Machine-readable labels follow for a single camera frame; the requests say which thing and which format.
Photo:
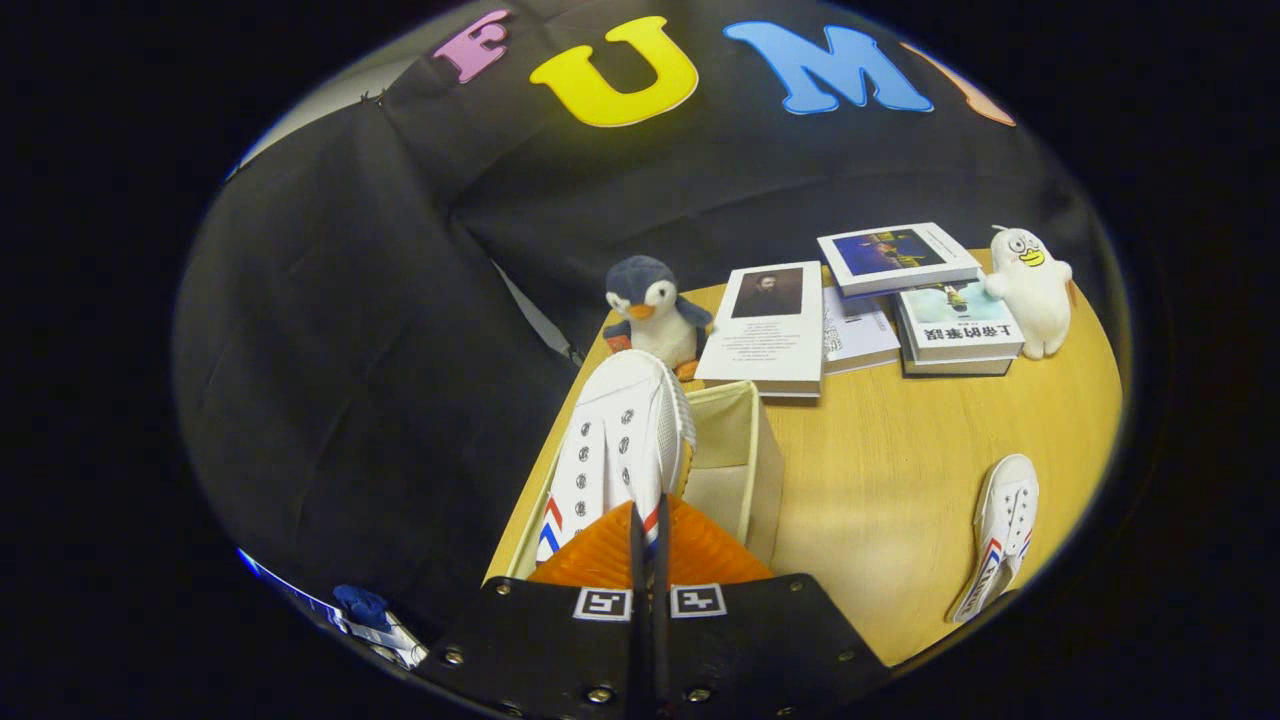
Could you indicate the cream fabric storage box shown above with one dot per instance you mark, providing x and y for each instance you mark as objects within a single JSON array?
[{"x": 735, "y": 470}]

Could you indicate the white text-covered book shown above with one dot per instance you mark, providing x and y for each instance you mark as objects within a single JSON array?
[{"x": 858, "y": 335}]

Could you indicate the white duck plush toy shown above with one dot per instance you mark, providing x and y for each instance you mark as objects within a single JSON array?
[{"x": 1035, "y": 295}]

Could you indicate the black backdrop cloth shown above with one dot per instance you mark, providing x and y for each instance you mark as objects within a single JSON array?
[{"x": 350, "y": 350}]

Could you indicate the penguin plush toy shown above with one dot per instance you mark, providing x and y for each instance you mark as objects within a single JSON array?
[{"x": 655, "y": 315}]

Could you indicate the book with blue picture cover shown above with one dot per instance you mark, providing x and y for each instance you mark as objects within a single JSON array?
[{"x": 895, "y": 255}]

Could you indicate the book with pale green cover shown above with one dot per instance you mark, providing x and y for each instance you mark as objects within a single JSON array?
[{"x": 960, "y": 320}]

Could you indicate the white canvas shoe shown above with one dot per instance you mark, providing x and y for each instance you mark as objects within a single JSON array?
[
  {"x": 1000, "y": 530},
  {"x": 615, "y": 440}
]

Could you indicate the white and blue device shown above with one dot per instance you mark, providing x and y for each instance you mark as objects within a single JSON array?
[{"x": 375, "y": 625}]

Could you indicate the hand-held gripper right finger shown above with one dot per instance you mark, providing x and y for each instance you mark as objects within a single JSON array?
[{"x": 760, "y": 640}]

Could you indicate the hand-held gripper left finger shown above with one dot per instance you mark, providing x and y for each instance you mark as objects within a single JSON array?
[{"x": 540, "y": 640}]

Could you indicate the book with portrait cover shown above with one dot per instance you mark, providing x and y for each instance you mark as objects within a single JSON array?
[{"x": 765, "y": 335}]

